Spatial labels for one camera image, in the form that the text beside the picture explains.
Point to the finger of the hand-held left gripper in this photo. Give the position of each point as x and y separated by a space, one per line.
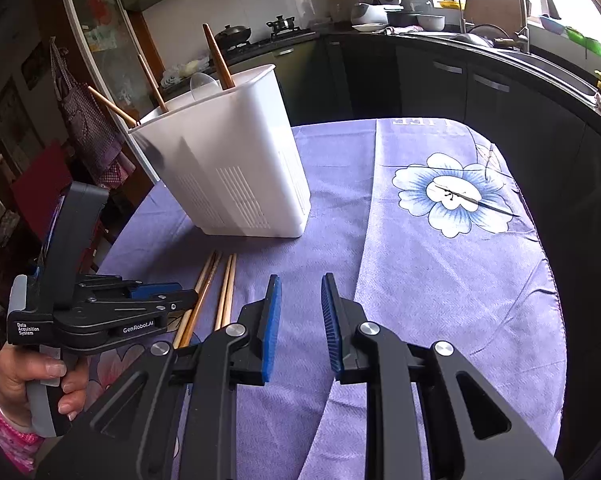
155 290
173 306

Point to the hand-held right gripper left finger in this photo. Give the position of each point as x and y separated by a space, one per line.
273 332

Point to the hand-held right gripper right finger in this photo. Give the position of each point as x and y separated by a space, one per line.
330 330

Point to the white plastic utensil holder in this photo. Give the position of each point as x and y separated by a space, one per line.
240 150

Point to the clear plastic spoon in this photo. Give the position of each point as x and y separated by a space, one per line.
204 85

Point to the person's left forearm pink sleeve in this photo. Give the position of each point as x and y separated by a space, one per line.
5 442

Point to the person's left hand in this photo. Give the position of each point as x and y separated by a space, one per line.
10 380

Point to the red wooden chair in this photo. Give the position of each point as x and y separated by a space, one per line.
40 180

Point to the purple floral tablecloth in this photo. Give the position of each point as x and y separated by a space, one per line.
405 285

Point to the checked hanging apron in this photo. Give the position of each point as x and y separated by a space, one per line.
83 115

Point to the white plastic bag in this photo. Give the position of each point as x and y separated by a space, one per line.
188 67

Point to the glass sliding door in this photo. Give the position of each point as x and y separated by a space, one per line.
98 25

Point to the black wok with lid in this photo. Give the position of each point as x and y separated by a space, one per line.
233 36

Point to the green base cabinet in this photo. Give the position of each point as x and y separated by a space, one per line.
300 75

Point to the dark base cabinets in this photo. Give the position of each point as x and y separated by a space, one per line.
455 90

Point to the black gas stove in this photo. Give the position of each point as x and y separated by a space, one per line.
280 39

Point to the small black pot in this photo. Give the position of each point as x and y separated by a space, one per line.
282 25

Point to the white plate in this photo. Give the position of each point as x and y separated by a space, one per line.
370 26

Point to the dark cooking pot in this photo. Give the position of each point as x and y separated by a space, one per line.
403 19

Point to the dark pan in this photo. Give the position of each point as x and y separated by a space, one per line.
468 38

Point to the white bowl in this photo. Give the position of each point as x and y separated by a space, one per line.
430 22

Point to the small steel faucet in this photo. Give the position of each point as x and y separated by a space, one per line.
463 15

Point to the wooden cutting board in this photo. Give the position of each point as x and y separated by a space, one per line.
490 7

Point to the tall steel faucet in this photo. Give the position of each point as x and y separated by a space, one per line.
522 10

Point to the blue bowl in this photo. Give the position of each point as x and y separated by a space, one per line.
552 24

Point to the green plastic basin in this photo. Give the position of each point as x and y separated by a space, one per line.
587 45

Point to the dark wall picture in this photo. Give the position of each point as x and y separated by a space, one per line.
36 66

